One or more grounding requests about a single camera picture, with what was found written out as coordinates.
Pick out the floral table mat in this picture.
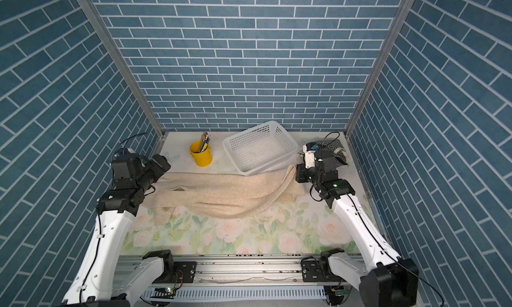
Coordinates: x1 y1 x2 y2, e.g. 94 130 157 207
121 132 359 256

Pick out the black white patterned cloth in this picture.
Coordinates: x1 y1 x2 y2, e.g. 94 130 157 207
313 139 348 167

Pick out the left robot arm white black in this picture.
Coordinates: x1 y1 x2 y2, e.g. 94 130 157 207
61 148 176 306

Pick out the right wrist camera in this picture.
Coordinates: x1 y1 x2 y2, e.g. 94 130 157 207
303 142 317 169

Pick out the aluminium front rail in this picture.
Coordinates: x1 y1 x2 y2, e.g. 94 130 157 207
79 256 401 288

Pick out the beige knitted scarf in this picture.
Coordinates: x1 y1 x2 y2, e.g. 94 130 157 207
143 166 305 226

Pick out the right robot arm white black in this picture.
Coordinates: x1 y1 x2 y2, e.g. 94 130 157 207
295 144 419 306

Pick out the yellow cup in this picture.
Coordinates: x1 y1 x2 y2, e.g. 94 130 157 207
189 141 213 167

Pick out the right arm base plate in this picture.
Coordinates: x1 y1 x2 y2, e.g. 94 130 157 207
300 256 341 283

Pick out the white plastic mesh basket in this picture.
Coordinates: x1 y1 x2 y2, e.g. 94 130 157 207
222 121 299 176

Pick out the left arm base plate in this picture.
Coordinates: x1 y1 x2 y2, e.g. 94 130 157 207
153 261 197 284

